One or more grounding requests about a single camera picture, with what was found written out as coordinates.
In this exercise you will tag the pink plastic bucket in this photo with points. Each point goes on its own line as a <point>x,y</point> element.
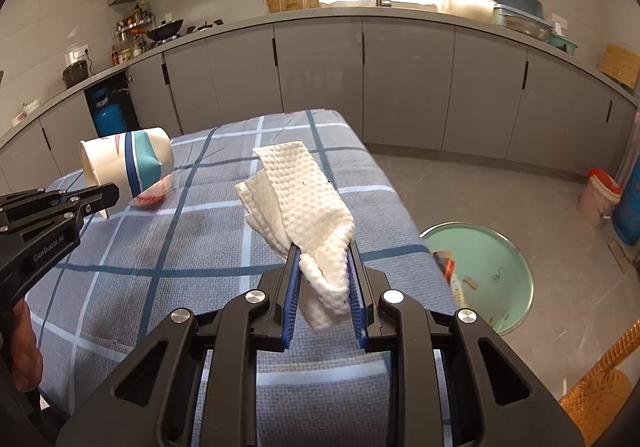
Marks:
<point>600,199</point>

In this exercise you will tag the dark sauce bottle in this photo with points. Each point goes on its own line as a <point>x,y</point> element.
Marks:
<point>115,56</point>

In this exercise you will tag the green round basin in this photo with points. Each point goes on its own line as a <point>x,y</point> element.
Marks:
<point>500,287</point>

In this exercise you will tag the grey kitchen base cabinets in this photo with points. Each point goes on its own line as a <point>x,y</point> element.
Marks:
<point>320,77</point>

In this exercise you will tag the dark rice cooker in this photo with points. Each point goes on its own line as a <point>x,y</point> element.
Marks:
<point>76,74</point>

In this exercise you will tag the spice rack with bottles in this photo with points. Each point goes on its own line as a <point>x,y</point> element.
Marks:
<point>134,19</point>

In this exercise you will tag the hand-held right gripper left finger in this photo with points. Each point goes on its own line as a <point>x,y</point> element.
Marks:
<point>292,307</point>

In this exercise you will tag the gas stove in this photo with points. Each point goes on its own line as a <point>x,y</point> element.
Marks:
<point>205,26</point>

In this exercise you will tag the blue gas cylinder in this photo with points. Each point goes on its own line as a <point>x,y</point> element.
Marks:
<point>107,117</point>
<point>629,212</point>

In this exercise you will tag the blue dish rack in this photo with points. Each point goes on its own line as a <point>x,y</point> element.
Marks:
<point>520,2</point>

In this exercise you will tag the striped paper cup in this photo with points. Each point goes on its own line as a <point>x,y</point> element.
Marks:
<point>145,152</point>

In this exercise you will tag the white wall outlet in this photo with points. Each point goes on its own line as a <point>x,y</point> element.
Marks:
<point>559,23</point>

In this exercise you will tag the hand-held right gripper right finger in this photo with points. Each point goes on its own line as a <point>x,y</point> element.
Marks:
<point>356,312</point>

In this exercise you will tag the white bowls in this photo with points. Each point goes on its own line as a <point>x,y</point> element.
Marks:
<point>27,113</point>

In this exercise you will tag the white plastic container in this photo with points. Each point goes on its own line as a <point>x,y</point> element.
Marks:
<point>465,7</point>

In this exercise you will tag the wicker chair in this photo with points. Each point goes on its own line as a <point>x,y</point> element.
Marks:
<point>600,387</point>

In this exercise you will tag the black wok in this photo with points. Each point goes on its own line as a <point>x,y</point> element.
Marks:
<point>165,29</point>

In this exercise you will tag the person's left hand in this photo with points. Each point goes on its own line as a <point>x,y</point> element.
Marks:
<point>27,352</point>

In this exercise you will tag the white paper towel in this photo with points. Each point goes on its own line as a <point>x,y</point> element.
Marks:
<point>305,197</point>

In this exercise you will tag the plaid blue tablecloth table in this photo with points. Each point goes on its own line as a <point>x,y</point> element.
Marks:
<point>200,247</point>

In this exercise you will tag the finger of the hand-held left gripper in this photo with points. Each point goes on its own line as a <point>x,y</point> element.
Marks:
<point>35,198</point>
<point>95,199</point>

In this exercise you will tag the green plastic tray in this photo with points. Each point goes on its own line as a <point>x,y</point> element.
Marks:
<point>562,43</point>

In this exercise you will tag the metal bowl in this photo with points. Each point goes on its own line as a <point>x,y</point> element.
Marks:
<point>527,27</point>

